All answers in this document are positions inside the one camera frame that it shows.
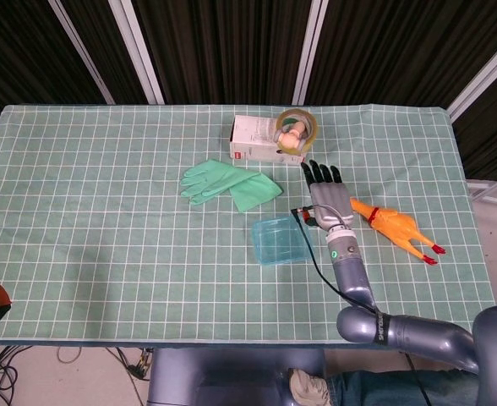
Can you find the person leg in jeans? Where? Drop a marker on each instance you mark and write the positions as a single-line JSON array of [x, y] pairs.
[[379, 389]]

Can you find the white red product box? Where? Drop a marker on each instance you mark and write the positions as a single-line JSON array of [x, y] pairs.
[[252, 139]]

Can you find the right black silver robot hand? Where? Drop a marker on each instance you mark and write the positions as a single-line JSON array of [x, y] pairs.
[[331, 203]]

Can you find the black curtain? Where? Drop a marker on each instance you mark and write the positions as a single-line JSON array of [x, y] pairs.
[[231, 51]]

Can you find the white frame post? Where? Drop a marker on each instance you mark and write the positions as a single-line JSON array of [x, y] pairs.
[[309, 51], [138, 51], [83, 51], [485, 76]]

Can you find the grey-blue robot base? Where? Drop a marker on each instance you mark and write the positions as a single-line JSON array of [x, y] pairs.
[[231, 380]]

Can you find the beige grey toy dumbbell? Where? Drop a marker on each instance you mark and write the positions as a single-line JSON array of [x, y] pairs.
[[291, 137]]

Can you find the yellowish clear tape roll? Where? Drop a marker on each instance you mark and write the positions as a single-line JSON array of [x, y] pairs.
[[312, 127]]

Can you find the white frame bar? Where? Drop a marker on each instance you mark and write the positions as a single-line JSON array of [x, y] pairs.
[[493, 186]]

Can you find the yellow rubber chicken toy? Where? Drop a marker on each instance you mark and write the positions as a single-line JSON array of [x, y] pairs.
[[392, 224]]

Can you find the dark blue under cloth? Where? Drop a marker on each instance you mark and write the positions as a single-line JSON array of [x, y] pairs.
[[189, 344]]

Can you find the green white checked tablecloth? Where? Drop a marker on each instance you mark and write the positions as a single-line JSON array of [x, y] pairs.
[[105, 211]]

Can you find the green rubber glove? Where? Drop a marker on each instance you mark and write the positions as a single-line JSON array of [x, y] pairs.
[[248, 190]]

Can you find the black floor power plug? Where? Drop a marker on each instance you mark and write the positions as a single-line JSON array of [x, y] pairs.
[[140, 368]]

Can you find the blue transparent lid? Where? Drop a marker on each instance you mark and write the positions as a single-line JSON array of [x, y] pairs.
[[280, 237]]

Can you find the clear plastic container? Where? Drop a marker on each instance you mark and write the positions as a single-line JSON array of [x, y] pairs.
[[274, 261]]

